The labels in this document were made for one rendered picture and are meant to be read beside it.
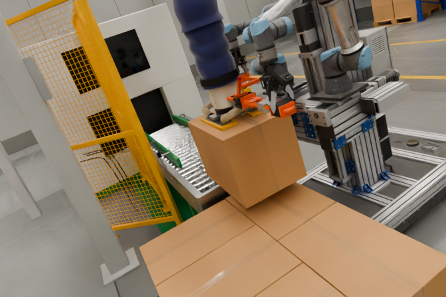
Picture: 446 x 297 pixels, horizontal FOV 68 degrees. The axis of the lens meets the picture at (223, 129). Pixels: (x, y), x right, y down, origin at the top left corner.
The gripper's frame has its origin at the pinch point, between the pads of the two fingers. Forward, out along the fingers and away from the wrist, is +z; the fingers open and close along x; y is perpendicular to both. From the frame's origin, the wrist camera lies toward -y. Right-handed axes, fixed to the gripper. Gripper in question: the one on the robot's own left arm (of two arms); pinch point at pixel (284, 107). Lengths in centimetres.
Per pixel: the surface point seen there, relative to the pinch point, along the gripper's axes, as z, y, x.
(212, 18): -42, 49, -2
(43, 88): -35, 140, 93
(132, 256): 119, 153, 92
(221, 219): 66, 53, 30
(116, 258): 108, 143, 102
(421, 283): 66, -45, -9
